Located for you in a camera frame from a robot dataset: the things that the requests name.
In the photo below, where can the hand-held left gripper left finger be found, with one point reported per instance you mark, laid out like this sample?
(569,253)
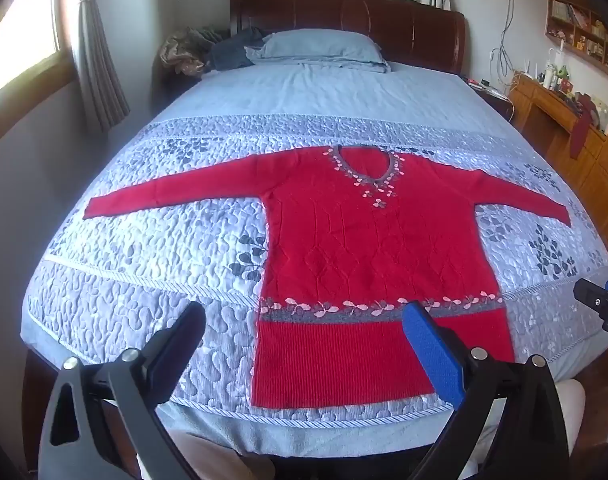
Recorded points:
(176,347)

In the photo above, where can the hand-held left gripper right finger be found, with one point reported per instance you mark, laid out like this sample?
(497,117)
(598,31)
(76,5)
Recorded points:
(429,350)

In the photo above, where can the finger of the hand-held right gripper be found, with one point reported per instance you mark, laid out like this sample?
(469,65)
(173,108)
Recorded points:
(591,294)

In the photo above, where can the red knitted sweater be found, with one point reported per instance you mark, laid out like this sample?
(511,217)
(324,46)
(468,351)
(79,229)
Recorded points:
(359,240)

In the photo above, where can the dark blue clothes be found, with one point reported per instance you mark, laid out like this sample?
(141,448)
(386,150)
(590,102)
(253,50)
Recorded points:
(229,52)

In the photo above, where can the blue floral quilt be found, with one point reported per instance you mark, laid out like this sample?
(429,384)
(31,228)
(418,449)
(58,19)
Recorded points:
(159,260)

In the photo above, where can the person's white trousers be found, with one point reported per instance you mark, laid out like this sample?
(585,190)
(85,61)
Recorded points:
(575,410)

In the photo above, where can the dark red hanging cloth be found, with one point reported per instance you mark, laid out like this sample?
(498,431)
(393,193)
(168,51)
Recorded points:
(579,135)

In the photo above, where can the wooden desk cabinet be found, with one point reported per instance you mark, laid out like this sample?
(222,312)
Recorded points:
(549,115)

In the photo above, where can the wooden nightstand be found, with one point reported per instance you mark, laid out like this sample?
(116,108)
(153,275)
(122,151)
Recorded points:
(494,97)

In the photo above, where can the white bottle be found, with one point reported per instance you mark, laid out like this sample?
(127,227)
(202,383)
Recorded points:
(549,75)

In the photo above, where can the light blue bedsheet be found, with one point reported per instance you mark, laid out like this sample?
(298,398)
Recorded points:
(334,95)

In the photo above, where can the grey window curtain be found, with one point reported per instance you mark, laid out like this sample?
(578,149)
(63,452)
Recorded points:
(96,60)

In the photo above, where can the light blue pillow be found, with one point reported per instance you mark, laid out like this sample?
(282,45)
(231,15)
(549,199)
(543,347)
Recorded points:
(319,47)

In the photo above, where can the bright window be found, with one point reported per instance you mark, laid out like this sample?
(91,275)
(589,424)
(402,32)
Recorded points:
(19,35)

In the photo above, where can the dark wooden headboard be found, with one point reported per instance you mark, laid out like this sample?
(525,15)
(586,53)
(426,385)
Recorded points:
(344,10)

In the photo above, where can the wooden wall shelf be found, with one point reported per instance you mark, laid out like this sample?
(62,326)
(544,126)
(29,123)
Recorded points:
(584,20)

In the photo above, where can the wooden window frame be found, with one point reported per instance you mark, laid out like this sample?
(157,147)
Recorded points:
(29,97)

